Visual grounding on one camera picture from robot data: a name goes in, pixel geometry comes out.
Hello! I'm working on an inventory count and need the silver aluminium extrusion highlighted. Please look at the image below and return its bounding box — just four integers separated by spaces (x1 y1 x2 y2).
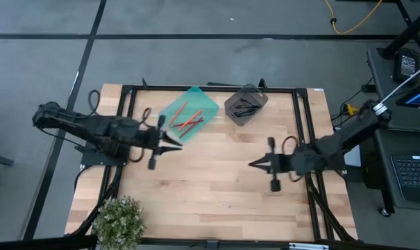
288 242 330 250

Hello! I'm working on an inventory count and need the black desk frame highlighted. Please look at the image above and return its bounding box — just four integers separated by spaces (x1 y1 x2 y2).
379 0 420 60

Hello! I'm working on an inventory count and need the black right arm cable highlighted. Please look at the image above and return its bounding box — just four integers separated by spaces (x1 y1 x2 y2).
281 135 301 153

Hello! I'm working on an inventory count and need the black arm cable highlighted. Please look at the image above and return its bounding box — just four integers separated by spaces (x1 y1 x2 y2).
87 89 101 113
129 147 146 163
142 107 153 128
281 135 301 153

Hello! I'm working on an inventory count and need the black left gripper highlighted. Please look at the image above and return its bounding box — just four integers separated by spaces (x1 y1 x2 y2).
138 115 183 170

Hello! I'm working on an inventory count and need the black laptop keyboard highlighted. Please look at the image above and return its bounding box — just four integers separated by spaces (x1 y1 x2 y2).
389 154 420 206

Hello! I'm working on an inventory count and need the yellow floor cable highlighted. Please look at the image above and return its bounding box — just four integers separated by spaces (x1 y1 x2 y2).
323 0 384 35

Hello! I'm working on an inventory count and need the black table frame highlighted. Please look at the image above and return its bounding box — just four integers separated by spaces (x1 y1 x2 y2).
67 78 360 250

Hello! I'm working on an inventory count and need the green artificial plant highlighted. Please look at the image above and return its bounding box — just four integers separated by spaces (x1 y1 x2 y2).
91 196 146 250

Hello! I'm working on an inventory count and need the black power adapter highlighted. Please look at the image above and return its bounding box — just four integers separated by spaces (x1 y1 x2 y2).
392 48 420 84

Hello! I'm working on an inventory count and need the red pencil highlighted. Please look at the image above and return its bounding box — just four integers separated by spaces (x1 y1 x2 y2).
179 117 204 139
172 119 204 128

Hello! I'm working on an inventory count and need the blue lit screen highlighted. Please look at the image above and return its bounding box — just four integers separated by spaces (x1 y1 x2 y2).
395 79 420 110

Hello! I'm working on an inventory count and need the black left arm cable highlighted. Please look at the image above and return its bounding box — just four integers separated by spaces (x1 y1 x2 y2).
87 89 101 113
129 147 146 163
142 107 153 128

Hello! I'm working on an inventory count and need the orange pencil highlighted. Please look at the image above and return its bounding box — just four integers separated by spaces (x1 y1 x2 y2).
168 101 189 126
177 110 203 131

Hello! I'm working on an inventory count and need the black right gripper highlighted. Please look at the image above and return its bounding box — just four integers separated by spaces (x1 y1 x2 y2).
248 137 296 192

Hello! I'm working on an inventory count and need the white cable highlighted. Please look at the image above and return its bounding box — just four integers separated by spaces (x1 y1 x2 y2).
372 60 420 115

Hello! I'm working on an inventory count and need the teal translucent plastic bin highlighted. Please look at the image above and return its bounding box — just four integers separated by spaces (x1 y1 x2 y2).
158 85 220 144

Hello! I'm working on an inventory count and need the grey plastic bin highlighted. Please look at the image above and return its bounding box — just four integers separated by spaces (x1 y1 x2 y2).
224 83 269 126

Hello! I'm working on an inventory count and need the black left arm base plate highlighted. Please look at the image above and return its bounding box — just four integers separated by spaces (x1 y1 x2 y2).
80 142 130 167

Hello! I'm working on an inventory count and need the black side desk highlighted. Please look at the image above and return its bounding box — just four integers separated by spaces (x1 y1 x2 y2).
360 48 420 218

